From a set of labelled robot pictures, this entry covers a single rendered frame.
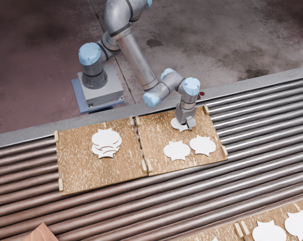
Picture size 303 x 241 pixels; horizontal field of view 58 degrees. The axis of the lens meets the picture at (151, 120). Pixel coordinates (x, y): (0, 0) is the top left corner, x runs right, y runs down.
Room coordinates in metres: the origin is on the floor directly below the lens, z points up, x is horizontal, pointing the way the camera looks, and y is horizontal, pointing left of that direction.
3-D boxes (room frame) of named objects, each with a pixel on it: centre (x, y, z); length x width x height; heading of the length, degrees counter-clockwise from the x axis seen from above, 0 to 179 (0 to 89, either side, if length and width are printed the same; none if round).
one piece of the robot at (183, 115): (0.82, -0.18, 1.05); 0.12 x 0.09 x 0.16; 30
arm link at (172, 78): (0.89, -0.08, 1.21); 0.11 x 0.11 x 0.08; 51
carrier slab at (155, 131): (0.75, -0.15, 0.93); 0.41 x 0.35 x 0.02; 107
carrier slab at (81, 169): (0.63, 0.25, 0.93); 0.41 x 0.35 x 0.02; 108
